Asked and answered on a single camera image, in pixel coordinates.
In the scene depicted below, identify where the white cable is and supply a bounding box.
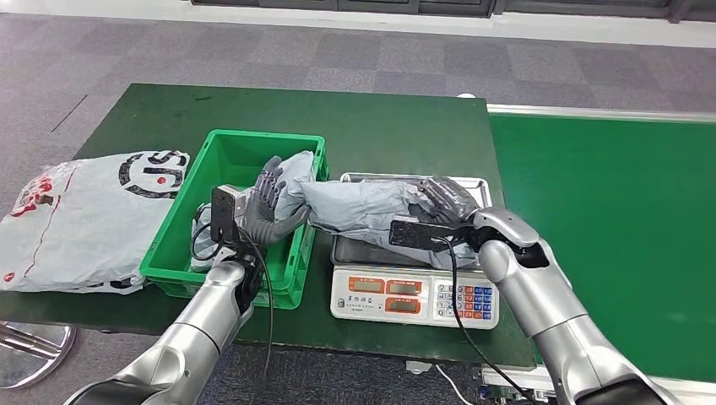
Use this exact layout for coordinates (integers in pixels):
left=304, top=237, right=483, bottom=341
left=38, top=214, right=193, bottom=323
left=433, top=363, right=476, bottom=405

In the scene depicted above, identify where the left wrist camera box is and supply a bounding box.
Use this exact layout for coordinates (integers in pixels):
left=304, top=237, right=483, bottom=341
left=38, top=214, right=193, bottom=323
left=209, top=185, right=247, bottom=247

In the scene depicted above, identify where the white electronic scale steel tray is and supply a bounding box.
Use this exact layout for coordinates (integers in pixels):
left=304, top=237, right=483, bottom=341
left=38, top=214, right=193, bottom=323
left=329, top=171, right=502, bottom=330

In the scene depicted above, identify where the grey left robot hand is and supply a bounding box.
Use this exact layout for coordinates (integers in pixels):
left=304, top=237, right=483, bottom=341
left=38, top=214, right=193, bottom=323
left=241, top=155, right=312, bottom=246

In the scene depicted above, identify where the chrome round stool base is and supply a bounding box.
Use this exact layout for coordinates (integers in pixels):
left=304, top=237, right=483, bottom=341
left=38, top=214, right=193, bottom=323
left=0, top=321, right=77, bottom=392

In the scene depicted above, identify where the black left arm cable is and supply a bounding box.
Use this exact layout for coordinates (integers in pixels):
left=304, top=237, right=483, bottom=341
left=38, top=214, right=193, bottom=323
left=190, top=223, right=275, bottom=375

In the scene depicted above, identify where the large white printed parcel bag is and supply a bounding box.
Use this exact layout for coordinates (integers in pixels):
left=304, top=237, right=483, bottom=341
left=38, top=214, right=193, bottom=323
left=0, top=149, right=192, bottom=294

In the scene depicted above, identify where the green plastic crate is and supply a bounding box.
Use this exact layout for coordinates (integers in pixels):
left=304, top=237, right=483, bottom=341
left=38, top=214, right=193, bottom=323
left=138, top=128, right=328, bottom=311

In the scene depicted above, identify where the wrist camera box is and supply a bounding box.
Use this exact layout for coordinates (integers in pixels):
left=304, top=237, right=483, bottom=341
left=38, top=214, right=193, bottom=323
left=388, top=219, right=476, bottom=252
left=209, top=185, right=247, bottom=247

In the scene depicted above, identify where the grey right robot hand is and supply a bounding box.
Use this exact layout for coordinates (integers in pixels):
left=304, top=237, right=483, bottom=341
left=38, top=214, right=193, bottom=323
left=419, top=176, right=482, bottom=224

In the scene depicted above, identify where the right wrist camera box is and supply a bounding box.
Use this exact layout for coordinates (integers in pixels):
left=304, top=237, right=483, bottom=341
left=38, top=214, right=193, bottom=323
left=388, top=219, right=476, bottom=252

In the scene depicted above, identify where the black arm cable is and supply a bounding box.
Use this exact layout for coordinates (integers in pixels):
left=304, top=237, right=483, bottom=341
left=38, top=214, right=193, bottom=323
left=436, top=237, right=533, bottom=405
left=190, top=223, right=275, bottom=375

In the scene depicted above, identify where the grey parcel bag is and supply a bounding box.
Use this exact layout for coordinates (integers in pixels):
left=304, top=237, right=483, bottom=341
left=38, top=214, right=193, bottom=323
left=190, top=150, right=317, bottom=273
left=300, top=177, right=482, bottom=271

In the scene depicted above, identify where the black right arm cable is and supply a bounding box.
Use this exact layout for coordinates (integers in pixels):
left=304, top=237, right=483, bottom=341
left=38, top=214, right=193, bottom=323
left=436, top=237, right=533, bottom=405

